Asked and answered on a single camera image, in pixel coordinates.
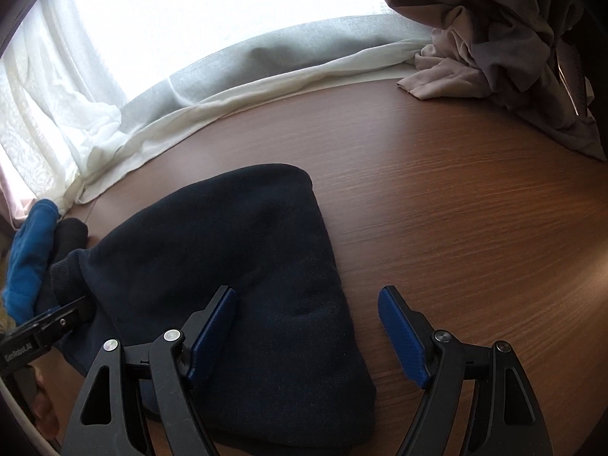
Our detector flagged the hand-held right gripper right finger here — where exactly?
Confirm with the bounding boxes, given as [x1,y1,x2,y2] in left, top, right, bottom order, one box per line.
[377,286,554,456]

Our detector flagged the navy blue pants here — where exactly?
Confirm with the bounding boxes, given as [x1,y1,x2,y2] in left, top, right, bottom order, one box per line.
[35,164,378,456]

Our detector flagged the pink side curtain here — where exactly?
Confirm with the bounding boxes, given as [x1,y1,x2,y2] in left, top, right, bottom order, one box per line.
[0,157,30,229]

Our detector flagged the grey fabric panel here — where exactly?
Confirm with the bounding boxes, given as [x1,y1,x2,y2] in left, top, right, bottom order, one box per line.
[119,19,433,124]

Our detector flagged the white sheer curtain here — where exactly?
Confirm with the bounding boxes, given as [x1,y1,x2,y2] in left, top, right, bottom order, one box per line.
[0,0,433,205]

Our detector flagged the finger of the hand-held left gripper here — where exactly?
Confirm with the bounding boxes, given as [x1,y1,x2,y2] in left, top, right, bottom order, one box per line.
[34,296,93,340]

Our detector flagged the folded blue garment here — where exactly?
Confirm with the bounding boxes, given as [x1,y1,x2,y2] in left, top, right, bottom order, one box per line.
[0,198,60,326]

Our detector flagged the folded black garment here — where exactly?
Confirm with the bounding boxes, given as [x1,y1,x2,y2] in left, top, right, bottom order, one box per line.
[47,218,90,269]

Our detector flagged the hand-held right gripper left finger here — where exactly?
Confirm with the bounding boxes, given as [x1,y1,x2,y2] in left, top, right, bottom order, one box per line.
[62,285,238,456]

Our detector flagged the brown heavy curtain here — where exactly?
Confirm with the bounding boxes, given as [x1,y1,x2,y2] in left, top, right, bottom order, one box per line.
[366,0,608,162]

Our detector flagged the person's left hand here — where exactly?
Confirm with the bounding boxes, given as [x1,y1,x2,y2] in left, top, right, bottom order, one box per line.
[29,366,62,454]

